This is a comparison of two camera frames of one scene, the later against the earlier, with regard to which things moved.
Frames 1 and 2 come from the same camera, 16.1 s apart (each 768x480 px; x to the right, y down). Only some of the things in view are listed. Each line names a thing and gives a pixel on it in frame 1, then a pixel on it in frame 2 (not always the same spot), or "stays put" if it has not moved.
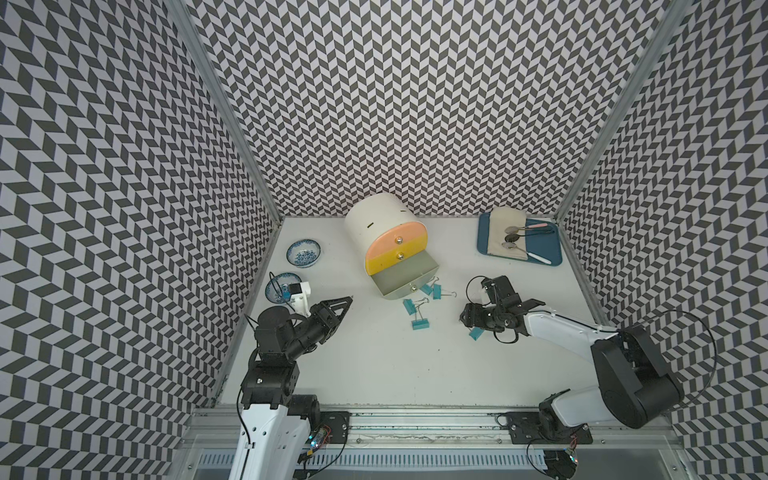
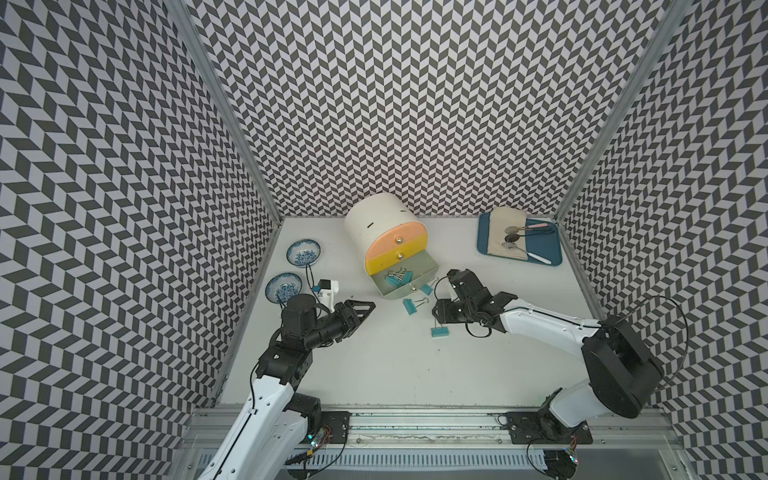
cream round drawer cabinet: x=390 y=240 stays put
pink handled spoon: x=514 y=229 stays put
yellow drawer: x=396 y=255 stays put
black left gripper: x=325 y=316 -> x=349 y=325
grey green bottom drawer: x=402 y=278 stays put
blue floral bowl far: x=303 y=253 stays put
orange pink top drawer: x=394 y=236 stays put
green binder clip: x=420 y=324 -> x=407 y=275
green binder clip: x=476 y=332 -> x=396 y=277
